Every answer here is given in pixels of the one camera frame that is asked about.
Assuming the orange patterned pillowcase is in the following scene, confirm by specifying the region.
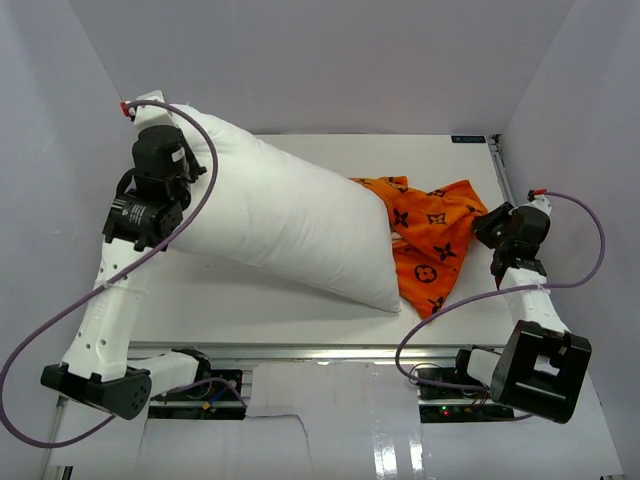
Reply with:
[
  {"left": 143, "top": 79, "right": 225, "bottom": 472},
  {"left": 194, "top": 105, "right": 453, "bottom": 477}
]
[{"left": 354, "top": 176, "right": 488, "bottom": 320}]

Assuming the white pillow insert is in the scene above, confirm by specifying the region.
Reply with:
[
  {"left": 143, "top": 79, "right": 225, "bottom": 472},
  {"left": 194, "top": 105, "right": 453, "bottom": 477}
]
[{"left": 171, "top": 105, "right": 400, "bottom": 312}]

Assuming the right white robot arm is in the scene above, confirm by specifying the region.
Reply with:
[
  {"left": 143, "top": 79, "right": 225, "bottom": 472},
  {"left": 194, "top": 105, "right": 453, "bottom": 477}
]
[{"left": 451, "top": 191, "right": 592, "bottom": 424}]

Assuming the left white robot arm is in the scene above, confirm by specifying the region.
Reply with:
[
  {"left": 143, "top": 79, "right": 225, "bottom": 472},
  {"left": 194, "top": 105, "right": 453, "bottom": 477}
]
[{"left": 40, "top": 125, "right": 206, "bottom": 420}]

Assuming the right blue corner label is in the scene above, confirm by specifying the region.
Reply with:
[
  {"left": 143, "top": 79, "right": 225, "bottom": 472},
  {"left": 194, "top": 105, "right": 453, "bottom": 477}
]
[{"left": 451, "top": 135, "right": 486, "bottom": 144}]

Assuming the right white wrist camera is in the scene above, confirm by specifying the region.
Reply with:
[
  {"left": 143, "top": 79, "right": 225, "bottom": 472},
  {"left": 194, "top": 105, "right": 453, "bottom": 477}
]
[{"left": 526, "top": 188, "right": 552, "bottom": 215}]

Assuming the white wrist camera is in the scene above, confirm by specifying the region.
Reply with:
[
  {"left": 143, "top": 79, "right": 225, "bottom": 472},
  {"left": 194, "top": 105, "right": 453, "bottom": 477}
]
[
  {"left": 120, "top": 101, "right": 175, "bottom": 131},
  {"left": 526, "top": 188, "right": 552, "bottom": 215}
]

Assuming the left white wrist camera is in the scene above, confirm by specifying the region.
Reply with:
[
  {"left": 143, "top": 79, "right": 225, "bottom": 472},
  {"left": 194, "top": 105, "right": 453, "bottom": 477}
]
[{"left": 120, "top": 101, "right": 175, "bottom": 131}]

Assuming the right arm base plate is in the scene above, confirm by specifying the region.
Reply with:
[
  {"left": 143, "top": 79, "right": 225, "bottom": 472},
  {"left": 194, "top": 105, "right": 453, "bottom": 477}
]
[{"left": 406, "top": 347, "right": 527, "bottom": 424}]

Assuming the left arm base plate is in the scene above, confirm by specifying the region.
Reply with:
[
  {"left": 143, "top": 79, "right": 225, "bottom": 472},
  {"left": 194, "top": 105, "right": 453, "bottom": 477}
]
[{"left": 148, "top": 348, "right": 246, "bottom": 421}]

